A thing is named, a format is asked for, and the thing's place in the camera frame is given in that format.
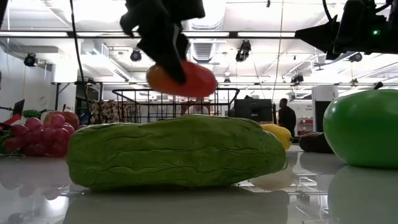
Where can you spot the black monitor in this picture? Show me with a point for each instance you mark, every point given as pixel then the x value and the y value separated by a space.
pixel 253 110

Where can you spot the red grape bunch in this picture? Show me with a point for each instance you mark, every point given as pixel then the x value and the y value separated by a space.
pixel 46 137

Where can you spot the yellow lemon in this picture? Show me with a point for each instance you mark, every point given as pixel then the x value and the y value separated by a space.
pixel 281 133

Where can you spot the green leafy bunch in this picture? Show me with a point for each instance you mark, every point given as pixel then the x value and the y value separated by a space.
pixel 31 114

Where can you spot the dark red apple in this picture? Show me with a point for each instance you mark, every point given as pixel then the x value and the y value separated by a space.
pixel 70 118

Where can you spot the black ceiling spotlight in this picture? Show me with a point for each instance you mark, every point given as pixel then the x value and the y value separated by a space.
pixel 30 59
pixel 136 55
pixel 297 78
pixel 355 57
pixel 243 51

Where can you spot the red and black equipment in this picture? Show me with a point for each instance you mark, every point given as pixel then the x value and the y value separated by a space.
pixel 12 119

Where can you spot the white shelf with red bins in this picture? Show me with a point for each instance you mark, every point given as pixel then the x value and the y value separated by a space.
pixel 304 123

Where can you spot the person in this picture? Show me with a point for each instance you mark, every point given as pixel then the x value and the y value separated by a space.
pixel 286 119

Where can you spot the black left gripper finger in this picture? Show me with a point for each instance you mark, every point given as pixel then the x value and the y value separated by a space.
pixel 164 49
pixel 184 46

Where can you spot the white cabinet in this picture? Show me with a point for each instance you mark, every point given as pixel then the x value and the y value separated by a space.
pixel 325 91

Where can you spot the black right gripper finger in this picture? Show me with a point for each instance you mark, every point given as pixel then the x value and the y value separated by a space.
pixel 320 35

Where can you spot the dark purple carrot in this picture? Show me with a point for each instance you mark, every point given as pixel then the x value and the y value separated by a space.
pixel 314 142

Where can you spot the large green cucumber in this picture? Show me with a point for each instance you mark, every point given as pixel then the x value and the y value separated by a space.
pixel 174 152

